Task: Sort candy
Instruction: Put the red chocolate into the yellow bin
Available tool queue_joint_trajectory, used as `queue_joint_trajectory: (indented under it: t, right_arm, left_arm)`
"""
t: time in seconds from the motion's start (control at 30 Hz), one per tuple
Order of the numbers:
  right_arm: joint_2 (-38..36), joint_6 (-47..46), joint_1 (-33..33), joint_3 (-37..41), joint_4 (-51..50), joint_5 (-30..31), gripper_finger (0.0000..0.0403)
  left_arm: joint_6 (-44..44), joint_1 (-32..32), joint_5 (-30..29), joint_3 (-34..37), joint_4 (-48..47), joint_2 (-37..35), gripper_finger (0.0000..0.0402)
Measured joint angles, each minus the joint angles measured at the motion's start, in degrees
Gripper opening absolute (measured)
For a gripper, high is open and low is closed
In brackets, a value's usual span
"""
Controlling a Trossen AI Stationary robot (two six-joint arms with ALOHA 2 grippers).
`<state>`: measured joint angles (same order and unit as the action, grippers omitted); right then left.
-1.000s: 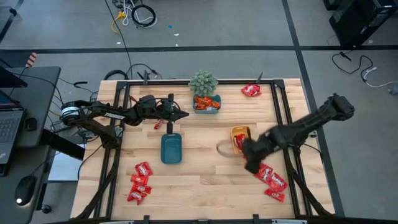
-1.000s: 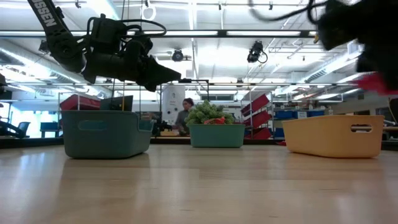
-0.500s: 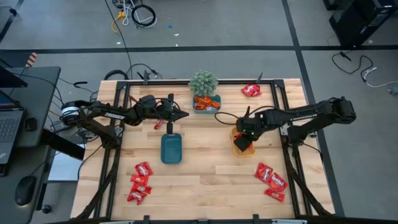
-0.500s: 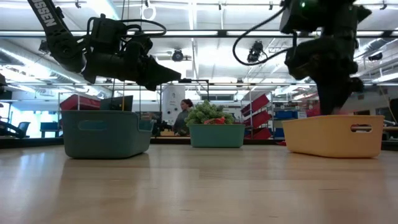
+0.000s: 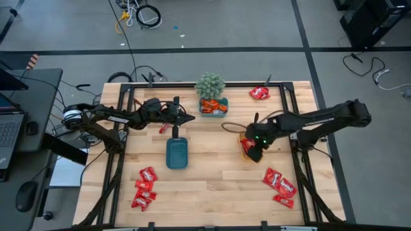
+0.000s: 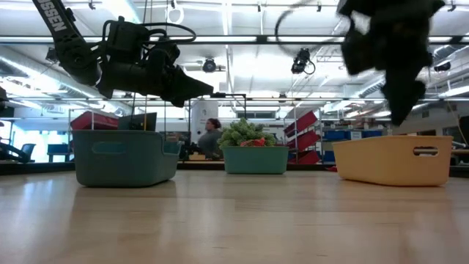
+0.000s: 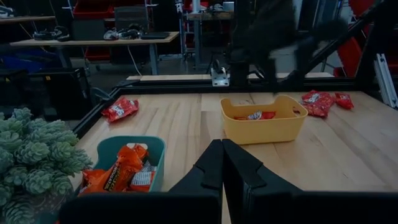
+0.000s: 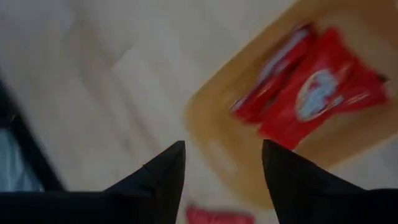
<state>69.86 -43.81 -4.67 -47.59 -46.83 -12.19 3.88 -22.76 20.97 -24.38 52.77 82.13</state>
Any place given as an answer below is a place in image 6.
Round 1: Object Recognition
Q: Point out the teal plastic bin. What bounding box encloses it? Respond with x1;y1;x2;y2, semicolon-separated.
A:
221;145;290;175

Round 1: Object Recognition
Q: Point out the red storage bin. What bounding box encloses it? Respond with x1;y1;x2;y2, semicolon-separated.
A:
286;130;322;152
288;149;322;166
283;110;320;139
70;110;119;131

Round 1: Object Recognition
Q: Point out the person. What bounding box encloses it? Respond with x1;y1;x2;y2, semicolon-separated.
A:
197;117;225;161

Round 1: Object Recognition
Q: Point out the black overhead light bar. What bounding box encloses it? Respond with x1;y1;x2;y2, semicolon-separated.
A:
0;34;469;46

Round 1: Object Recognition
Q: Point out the black left wrist camera cable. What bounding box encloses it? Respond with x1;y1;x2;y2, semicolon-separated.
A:
102;21;198;51

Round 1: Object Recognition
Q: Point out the artificial green potted plant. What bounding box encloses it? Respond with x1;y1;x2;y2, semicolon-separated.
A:
217;117;277;149

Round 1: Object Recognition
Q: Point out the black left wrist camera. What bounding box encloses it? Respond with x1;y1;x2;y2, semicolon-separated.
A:
103;17;150;62

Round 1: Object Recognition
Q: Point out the black monitor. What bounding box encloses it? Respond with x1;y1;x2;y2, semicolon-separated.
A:
117;111;158;132

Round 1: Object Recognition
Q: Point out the black overhead camera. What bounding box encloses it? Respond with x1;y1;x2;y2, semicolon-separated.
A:
291;47;317;76

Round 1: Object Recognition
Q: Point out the black ceiling camera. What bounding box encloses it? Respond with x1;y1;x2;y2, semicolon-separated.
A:
45;47;60;64
202;57;218;74

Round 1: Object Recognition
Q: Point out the black aluminium table frame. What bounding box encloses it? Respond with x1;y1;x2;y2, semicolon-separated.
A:
0;160;469;179

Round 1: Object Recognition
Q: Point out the dark blue plastic bin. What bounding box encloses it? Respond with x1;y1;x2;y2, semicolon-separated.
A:
71;129;182;188

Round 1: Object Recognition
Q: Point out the white cylindrical tank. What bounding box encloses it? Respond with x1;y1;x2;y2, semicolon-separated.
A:
190;99;220;144

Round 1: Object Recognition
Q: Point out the black office chair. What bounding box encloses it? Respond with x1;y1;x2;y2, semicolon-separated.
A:
0;141;37;164

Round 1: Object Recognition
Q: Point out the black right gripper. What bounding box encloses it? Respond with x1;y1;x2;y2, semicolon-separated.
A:
339;0;446;126

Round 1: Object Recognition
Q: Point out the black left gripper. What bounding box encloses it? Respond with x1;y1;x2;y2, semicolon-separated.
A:
97;36;214;108

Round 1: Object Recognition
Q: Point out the blue storage bin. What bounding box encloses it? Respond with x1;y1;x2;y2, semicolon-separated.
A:
322;129;384;142

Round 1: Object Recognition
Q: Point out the yellow plastic bin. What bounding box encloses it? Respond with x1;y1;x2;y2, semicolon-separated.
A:
332;135;454;187

